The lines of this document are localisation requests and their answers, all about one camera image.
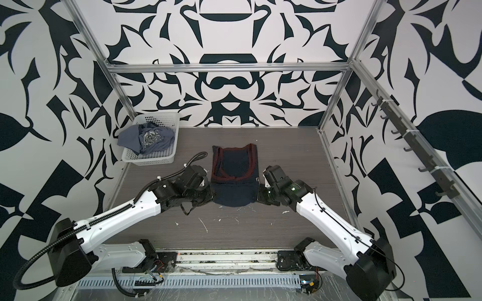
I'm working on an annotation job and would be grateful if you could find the navy tank top red trim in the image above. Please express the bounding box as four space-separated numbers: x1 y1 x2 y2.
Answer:
210 144 259 208

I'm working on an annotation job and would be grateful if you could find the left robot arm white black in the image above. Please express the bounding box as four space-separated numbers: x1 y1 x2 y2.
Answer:
48 166 212 287

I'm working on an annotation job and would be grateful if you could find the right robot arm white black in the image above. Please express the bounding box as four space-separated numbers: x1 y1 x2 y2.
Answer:
259 166 397 300

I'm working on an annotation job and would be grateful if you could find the grey blue printed tank top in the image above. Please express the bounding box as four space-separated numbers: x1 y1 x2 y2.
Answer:
117 122 175 155

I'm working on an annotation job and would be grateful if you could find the white plastic laundry basket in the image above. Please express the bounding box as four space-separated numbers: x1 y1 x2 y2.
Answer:
122 110 180 166

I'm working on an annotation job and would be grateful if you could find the small green circuit board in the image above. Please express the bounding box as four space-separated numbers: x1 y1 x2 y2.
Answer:
299 273 321 295

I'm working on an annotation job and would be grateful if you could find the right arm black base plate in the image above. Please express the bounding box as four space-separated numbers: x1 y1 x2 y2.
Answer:
276 251 311 272

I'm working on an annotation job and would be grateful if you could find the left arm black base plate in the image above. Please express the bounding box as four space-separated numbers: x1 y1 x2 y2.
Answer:
122 252 178 273

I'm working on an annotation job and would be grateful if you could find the white slotted cable duct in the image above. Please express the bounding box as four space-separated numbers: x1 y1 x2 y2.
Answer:
77 275 302 290

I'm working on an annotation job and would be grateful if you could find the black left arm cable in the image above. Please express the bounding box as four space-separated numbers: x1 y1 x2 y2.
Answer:
13 202 159 298

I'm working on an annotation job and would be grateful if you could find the aluminium frame enclosure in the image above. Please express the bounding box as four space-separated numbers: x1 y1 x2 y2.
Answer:
64 1 481 235

